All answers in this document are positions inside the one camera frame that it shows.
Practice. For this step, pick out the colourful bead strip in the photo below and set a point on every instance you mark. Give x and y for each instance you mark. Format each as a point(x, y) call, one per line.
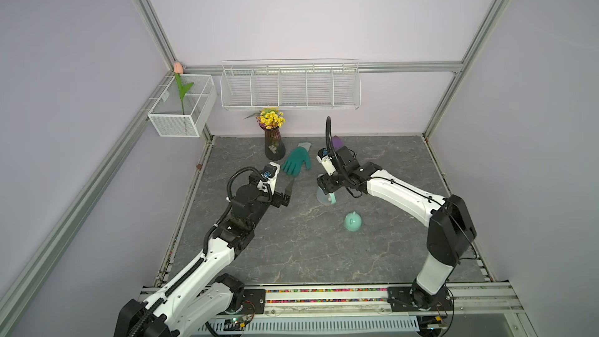
point(321, 295)

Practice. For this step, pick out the pink artificial tulip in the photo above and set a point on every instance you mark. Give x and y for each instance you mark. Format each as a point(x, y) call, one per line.
point(183, 89)

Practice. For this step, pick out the yellow flower bouquet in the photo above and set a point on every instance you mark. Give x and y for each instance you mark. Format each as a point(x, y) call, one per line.
point(268, 118)

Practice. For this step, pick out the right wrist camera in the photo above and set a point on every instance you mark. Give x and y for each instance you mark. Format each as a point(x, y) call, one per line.
point(324, 157)

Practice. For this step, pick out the clear plastic baby bottle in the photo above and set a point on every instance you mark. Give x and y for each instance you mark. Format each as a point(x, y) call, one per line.
point(325, 198)

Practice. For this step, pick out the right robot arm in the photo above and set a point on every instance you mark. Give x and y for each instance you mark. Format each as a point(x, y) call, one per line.
point(450, 229)

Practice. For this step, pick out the white wire wall shelf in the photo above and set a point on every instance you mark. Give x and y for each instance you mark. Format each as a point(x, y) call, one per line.
point(291, 84)

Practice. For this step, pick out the dark purple glass vase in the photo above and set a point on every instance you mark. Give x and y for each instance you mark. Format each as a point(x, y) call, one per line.
point(274, 146)

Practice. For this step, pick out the white mesh wall basket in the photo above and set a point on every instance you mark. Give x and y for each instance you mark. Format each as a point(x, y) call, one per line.
point(166, 114)

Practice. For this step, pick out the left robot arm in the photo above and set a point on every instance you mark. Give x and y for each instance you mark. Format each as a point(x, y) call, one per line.
point(201, 291)

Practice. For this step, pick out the mint green bottle cap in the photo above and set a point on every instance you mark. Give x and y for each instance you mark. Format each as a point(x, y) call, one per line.
point(353, 222)

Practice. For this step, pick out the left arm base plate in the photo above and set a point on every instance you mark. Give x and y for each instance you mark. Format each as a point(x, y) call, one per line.
point(250, 302)

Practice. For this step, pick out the green rubber glove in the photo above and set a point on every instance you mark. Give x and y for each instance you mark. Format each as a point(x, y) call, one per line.
point(298, 159)

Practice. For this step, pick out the purple trowel with pink handle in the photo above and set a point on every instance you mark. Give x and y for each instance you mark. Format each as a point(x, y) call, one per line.
point(337, 142)

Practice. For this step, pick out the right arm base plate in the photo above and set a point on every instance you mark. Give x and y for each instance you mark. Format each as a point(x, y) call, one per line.
point(408, 298)

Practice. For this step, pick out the white vented cable duct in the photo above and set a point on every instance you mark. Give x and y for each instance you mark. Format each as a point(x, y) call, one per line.
point(318, 326)

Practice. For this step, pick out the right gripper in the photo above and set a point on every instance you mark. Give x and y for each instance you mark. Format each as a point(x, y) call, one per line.
point(325, 184)

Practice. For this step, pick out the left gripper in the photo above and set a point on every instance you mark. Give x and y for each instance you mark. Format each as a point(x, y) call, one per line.
point(276, 196)

